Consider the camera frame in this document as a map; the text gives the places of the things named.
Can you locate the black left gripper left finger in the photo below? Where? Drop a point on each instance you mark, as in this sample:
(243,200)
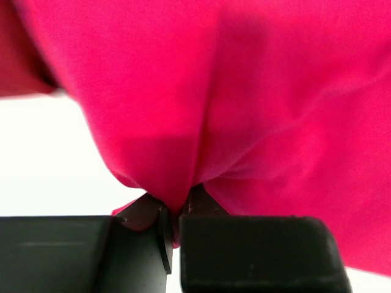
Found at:
(127,252)

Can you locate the pink t-shirt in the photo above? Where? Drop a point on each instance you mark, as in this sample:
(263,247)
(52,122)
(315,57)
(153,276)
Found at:
(275,107)

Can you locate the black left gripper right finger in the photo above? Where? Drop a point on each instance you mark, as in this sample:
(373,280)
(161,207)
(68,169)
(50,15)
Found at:
(228,253)

